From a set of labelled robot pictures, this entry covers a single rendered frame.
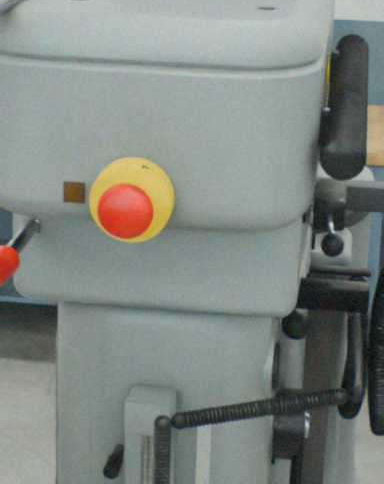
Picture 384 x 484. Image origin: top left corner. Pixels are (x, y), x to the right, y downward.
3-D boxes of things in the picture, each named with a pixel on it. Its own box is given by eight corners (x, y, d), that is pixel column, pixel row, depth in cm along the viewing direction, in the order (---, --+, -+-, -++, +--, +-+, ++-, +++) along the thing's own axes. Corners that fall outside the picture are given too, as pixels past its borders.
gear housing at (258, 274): (298, 325, 111) (305, 208, 108) (8, 302, 114) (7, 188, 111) (315, 207, 143) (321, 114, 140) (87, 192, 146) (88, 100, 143)
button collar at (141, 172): (169, 245, 98) (172, 166, 97) (88, 240, 99) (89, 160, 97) (173, 237, 100) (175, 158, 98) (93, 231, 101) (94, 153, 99)
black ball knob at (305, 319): (310, 346, 132) (312, 317, 131) (279, 343, 132) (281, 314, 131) (311, 334, 134) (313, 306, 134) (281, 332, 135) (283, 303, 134)
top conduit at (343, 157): (364, 183, 100) (368, 137, 99) (308, 179, 101) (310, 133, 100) (367, 67, 143) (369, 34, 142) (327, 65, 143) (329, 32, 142)
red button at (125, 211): (150, 244, 95) (151, 190, 94) (94, 240, 96) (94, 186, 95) (157, 230, 98) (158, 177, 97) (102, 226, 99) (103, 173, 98)
